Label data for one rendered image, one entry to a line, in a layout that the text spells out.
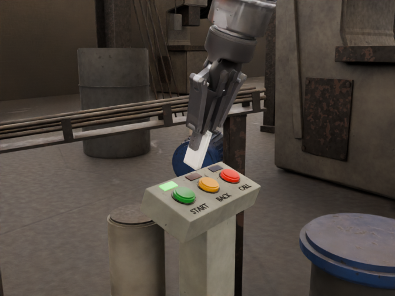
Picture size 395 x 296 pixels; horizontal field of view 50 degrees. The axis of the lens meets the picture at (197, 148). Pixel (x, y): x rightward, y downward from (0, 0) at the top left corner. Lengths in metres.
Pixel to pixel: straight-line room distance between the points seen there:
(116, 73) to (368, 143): 1.91
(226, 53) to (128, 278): 0.51
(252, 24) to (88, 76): 2.93
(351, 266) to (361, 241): 0.11
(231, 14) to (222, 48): 0.05
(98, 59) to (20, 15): 5.14
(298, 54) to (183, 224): 2.31
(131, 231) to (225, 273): 0.20
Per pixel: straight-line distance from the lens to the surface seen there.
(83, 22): 9.24
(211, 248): 0.81
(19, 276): 1.85
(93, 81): 3.46
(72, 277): 1.78
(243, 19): 0.61
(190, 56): 8.49
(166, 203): 0.73
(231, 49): 0.63
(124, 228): 0.87
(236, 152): 1.17
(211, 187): 0.80
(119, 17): 5.04
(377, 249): 1.03
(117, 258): 0.91
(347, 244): 1.03
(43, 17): 8.71
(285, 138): 3.05
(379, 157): 2.67
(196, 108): 0.65
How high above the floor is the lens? 0.85
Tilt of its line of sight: 13 degrees down
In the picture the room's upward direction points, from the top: straight up
